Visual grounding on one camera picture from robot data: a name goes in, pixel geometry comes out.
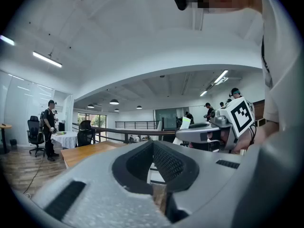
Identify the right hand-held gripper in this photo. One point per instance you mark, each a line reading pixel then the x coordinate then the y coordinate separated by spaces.
pixel 240 117

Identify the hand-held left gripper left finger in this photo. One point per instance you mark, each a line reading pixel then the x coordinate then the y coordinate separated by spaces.
pixel 95 186

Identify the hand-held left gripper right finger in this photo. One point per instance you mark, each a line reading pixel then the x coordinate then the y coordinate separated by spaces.
pixel 209 174

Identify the person's right forearm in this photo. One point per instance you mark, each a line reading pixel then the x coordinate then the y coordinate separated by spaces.
pixel 259 136

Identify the person's right hand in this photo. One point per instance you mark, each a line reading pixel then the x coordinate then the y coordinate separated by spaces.
pixel 224 136

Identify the long ceiling light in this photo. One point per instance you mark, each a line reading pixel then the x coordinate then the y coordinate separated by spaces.
pixel 6 40
pixel 221 76
pixel 47 59
pixel 203 93

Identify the black office chair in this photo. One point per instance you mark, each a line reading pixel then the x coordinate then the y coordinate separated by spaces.
pixel 85 133

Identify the black metal balcony railing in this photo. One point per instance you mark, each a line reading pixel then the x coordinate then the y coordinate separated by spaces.
pixel 137 125

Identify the table with white cloth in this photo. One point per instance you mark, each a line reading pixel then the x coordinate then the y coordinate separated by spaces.
pixel 66 139

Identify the large window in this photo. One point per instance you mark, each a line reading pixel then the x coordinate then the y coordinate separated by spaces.
pixel 95 120

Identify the office chair with headrest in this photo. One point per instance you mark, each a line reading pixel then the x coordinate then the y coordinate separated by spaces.
pixel 35 132

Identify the black bin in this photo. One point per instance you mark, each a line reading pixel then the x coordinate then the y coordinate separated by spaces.
pixel 13 144

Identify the person's white shirt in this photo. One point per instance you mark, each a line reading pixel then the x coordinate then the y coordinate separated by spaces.
pixel 285 79

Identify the wooden desk with black legs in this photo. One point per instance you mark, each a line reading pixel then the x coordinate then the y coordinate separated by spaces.
pixel 6 126

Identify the dome security camera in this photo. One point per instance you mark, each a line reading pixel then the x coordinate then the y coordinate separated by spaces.
pixel 162 76

